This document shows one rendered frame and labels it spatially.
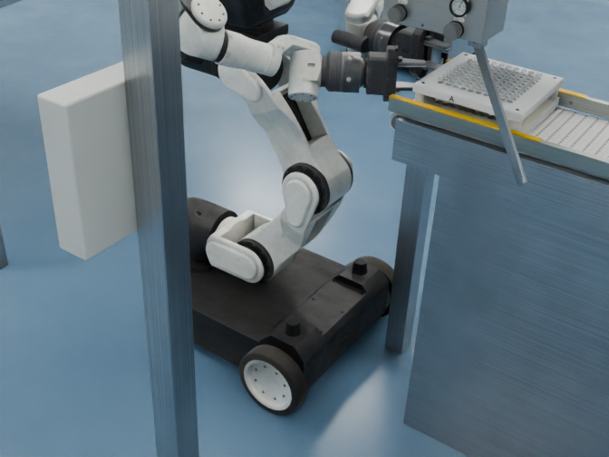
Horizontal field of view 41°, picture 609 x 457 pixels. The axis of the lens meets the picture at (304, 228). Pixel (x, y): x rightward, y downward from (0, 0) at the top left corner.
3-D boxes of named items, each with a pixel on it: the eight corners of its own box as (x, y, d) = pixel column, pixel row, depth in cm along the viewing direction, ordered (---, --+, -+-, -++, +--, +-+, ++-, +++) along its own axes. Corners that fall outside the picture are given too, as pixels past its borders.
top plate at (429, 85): (562, 85, 181) (565, 77, 180) (519, 123, 164) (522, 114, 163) (461, 59, 192) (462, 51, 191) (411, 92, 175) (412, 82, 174)
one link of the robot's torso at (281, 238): (217, 263, 241) (286, 161, 208) (258, 234, 255) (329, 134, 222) (254, 301, 239) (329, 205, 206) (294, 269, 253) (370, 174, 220)
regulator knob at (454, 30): (440, 39, 157) (443, 17, 155) (446, 35, 159) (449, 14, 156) (457, 43, 155) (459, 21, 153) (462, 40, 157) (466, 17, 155)
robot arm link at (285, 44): (326, 44, 179) (273, 28, 171) (323, 83, 177) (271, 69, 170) (310, 53, 184) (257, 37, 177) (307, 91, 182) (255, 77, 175)
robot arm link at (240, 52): (276, 61, 168) (191, 36, 158) (252, 86, 176) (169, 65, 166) (272, 18, 172) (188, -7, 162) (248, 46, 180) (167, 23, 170)
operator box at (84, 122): (58, 247, 128) (34, 93, 114) (135, 204, 140) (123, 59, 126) (85, 261, 126) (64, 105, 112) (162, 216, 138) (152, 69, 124)
